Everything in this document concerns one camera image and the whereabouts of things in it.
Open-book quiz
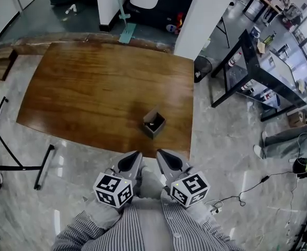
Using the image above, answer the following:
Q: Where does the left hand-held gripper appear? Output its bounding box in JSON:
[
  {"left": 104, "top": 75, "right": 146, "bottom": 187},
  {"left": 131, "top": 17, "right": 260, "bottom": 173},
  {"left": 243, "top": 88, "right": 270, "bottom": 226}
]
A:
[{"left": 93, "top": 151, "right": 144, "bottom": 209}]

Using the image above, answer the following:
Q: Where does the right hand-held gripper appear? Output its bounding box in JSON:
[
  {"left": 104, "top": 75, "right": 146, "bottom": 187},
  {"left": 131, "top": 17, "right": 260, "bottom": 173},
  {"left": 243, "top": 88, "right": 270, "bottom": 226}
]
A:
[{"left": 156, "top": 149, "right": 211, "bottom": 209}]

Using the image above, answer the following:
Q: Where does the small cardboard box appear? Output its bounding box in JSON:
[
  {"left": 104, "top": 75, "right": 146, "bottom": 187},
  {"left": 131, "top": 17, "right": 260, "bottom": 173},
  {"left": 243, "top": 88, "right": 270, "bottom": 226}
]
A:
[{"left": 142, "top": 108, "right": 167, "bottom": 140}]

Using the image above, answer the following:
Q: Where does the person's right forearm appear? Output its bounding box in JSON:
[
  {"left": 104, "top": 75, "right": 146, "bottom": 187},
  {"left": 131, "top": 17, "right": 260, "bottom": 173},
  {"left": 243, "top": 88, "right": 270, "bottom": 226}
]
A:
[{"left": 184, "top": 201, "right": 245, "bottom": 251}]

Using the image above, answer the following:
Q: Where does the person's left forearm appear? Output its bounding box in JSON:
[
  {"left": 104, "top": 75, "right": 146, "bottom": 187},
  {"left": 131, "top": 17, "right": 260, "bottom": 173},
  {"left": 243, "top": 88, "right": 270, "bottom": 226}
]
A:
[{"left": 52, "top": 199, "right": 133, "bottom": 251}]

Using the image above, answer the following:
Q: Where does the white power strip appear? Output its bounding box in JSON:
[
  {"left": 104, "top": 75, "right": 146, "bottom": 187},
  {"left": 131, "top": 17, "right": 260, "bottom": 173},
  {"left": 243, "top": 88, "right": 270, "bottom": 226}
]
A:
[{"left": 210, "top": 200, "right": 224, "bottom": 214}]

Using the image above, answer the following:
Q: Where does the person's striped shirt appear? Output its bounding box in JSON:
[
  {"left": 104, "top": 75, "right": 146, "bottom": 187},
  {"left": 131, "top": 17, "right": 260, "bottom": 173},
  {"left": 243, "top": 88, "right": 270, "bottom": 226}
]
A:
[{"left": 82, "top": 189, "right": 222, "bottom": 251}]

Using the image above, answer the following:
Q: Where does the black mesh wastebasket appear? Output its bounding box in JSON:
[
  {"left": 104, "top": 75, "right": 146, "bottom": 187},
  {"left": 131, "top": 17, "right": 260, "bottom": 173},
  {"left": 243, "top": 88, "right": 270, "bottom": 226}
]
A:
[{"left": 194, "top": 55, "right": 213, "bottom": 84}]

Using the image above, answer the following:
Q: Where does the red label plastic bottle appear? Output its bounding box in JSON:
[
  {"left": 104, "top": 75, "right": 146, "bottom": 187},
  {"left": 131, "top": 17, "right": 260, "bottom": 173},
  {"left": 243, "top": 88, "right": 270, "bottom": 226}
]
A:
[{"left": 241, "top": 79, "right": 255, "bottom": 93}]

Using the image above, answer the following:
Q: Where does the black metal floor stand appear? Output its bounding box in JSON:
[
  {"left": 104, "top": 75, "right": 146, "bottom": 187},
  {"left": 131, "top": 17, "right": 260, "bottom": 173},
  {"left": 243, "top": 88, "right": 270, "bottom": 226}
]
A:
[{"left": 0, "top": 96, "right": 56, "bottom": 191}]

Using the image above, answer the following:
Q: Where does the clear plastic bottle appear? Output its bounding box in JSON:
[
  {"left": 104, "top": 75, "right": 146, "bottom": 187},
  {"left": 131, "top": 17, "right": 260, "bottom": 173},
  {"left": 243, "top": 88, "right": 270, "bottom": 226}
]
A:
[{"left": 228, "top": 52, "right": 242, "bottom": 68}]

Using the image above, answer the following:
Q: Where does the teal flat mop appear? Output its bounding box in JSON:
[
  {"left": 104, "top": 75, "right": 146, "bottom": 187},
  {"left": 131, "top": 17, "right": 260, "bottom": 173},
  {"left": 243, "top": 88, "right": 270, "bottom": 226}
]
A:
[{"left": 113, "top": 0, "right": 138, "bottom": 44}]

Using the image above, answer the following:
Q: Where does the black glass-top table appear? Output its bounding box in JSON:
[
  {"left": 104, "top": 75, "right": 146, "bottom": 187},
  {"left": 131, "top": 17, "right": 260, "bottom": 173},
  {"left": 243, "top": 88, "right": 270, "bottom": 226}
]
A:
[{"left": 210, "top": 29, "right": 307, "bottom": 122}]

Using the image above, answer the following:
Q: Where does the black folding table leg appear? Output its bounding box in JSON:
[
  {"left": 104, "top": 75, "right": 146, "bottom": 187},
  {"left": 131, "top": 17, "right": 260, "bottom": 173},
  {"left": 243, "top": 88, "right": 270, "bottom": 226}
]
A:
[{"left": 215, "top": 16, "right": 231, "bottom": 49}]

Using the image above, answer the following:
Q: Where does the blue and white mug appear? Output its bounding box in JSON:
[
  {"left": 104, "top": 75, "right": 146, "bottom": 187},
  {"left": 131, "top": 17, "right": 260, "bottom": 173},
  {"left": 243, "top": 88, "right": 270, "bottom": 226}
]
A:
[{"left": 249, "top": 26, "right": 261, "bottom": 39}]

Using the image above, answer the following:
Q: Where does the green glass bottle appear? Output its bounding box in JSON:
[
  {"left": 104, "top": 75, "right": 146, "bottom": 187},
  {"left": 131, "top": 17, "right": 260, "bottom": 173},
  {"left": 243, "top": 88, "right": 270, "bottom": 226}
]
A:
[{"left": 263, "top": 31, "right": 278, "bottom": 46}]

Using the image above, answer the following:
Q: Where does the wooden step block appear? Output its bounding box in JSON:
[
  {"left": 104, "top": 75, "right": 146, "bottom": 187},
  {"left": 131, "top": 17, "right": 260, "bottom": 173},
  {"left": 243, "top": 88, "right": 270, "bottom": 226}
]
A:
[{"left": 0, "top": 48, "right": 18, "bottom": 82}]

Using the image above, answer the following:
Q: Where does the black power cable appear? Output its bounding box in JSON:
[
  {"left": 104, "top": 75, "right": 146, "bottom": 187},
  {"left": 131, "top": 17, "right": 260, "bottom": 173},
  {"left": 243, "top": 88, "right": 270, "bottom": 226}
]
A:
[{"left": 212, "top": 170, "right": 298, "bottom": 209}]

